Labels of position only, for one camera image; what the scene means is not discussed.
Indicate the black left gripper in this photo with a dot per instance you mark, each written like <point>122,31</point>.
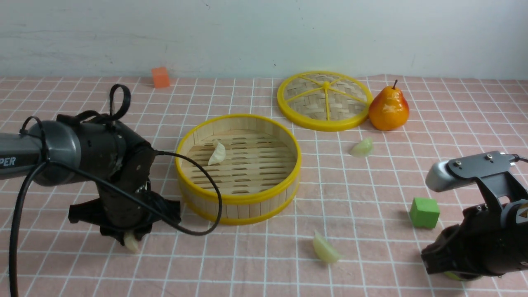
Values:
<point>114,214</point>

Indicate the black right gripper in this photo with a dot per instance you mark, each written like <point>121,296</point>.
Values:
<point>485,243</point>

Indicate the pale dumpling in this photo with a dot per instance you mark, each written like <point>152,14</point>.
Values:
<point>131,242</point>
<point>363,148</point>
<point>324,250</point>
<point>218,155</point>

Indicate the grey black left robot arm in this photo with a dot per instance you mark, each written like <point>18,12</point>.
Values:
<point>116,154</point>

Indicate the pale dumpling in steamer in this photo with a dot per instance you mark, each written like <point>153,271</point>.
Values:
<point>218,155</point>

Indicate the bamboo steamer tray yellow rim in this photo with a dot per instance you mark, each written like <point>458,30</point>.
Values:
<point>260,175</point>

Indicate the woven steamer lid yellow rim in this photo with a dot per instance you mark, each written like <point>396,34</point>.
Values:
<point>324,101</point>

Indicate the green toy watermelon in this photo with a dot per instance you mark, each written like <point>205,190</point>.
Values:
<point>461,277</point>

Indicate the green foam cube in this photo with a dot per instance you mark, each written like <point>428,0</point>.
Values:
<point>424,213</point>

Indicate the orange foam cube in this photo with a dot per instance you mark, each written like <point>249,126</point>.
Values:
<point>160,77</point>

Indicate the orange yellow toy pear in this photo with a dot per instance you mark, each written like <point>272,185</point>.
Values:
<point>389,110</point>

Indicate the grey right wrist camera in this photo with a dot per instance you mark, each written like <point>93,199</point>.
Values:
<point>489,171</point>

